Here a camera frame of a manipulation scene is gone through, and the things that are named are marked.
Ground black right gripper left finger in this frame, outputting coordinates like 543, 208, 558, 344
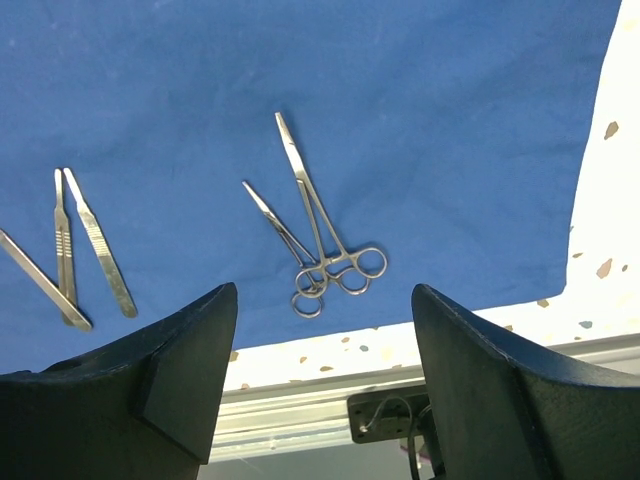
1, 283, 238, 479

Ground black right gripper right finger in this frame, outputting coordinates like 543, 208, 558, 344
411, 284, 639, 479

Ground steel scalpel handle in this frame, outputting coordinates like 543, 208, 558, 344
54, 168, 76, 305
62, 167, 138, 318
1, 230, 93, 332

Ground large steel hemostat forceps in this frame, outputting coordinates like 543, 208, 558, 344
275, 112, 388, 298

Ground small steel hemostat forceps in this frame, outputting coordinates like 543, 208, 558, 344
242, 180, 324, 319

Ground blue surgical drape cloth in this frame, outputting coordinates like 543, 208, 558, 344
1, 1, 620, 373

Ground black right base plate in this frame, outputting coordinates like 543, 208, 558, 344
347, 385, 430, 444

